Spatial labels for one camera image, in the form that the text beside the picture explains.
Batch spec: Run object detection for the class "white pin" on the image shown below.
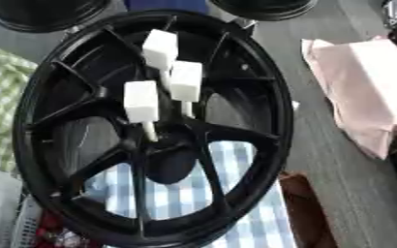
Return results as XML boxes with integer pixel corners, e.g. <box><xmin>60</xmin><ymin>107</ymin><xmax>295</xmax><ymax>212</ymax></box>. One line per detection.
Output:
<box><xmin>168</xmin><ymin>60</ymin><xmax>204</xmax><ymax>118</ymax></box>
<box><xmin>140</xmin><ymin>29</ymin><xmax>180</xmax><ymax>90</ymax></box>
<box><xmin>122</xmin><ymin>80</ymin><xmax>162</xmax><ymax>142</ymax></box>

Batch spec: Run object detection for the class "black spoked wheel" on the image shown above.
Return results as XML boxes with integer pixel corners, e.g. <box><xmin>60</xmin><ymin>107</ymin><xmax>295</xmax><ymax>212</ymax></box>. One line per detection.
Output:
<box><xmin>12</xmin><ymin>10</ymin><xmax>295</xmax><ymax>248</ymax></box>

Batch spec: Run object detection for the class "black round wheel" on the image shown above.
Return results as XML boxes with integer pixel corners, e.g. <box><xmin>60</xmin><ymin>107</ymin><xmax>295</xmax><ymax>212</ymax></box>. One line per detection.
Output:
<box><xmin>0</xmin><ymin>0</ymin><xmax>114</xmax><ymax>34</ymax></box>
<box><xmin>206</xmin><ymin>0</ymin><xmax>320</xmax><ymax>22</ymax></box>

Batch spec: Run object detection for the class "brown wooden chair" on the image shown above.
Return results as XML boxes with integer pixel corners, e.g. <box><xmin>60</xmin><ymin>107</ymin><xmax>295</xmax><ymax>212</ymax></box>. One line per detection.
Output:
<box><xmin>278</xmin><ymin>170</ymin><xmax>340</xmax><ymax>248</ymax></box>

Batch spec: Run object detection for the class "white plastic basket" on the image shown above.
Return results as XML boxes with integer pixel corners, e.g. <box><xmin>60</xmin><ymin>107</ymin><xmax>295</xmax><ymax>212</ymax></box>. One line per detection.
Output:
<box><xmin>9</xmin><ymin>195</ymin><xmax>45</xmax><ymax>248</ymax></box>

